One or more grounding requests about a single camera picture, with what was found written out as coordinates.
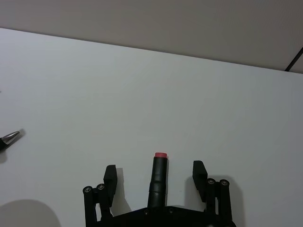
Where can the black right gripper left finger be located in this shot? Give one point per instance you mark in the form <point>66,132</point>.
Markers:
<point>107,189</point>

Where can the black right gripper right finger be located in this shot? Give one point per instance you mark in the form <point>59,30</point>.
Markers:
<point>214,198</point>

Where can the black marker with red end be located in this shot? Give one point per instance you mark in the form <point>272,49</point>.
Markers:
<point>158,182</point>

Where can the black pen with silver tip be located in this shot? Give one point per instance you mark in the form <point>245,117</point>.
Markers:
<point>9,137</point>

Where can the thin dark post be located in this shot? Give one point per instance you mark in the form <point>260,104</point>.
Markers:
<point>294,59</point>

